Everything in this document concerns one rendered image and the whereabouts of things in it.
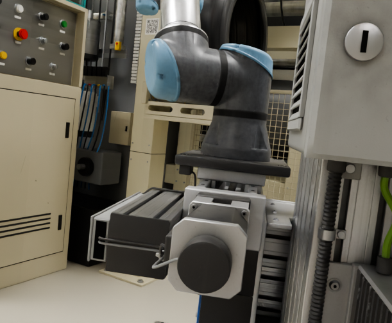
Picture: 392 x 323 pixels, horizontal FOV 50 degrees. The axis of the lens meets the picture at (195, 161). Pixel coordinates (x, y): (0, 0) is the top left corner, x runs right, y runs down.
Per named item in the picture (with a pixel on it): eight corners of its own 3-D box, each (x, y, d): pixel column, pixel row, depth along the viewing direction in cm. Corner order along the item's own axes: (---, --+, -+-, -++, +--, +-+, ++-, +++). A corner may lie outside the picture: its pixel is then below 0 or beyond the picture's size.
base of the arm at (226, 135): (271, 163, 83) (277, 113, 83) (196, 155, 85) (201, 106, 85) (269, 159, 98) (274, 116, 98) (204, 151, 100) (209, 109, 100)
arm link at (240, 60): (278, 115, 87) (286, 48, 86) (217, 107, 83) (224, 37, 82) (253, 115, 99) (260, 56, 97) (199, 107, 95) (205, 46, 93)
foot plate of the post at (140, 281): (98, 272, 211) (98, 268, 211) (131, 260, 234) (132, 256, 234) (141, 287, 198) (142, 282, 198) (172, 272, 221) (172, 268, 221)
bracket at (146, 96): (140, 102, 190) (142, 81, 190) (185, 110, 225) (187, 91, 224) (146, 103, 189) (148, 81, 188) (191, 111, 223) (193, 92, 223)
